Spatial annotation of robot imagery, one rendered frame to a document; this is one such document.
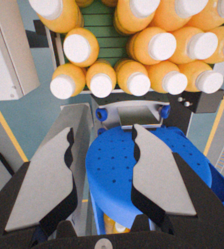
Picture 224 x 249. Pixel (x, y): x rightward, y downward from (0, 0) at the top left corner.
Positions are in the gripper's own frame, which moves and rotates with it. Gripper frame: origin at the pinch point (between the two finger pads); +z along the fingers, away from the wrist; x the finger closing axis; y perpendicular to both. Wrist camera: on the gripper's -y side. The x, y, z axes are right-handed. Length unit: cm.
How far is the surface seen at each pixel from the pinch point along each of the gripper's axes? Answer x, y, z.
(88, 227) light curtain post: -23, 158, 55
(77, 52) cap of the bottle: -3.5, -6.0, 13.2
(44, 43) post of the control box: -17.7, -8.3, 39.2
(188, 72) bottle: 18.3, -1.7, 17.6
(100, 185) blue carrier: -1.3, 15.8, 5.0
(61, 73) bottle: -7.5, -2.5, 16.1
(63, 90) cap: -7.0, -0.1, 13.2
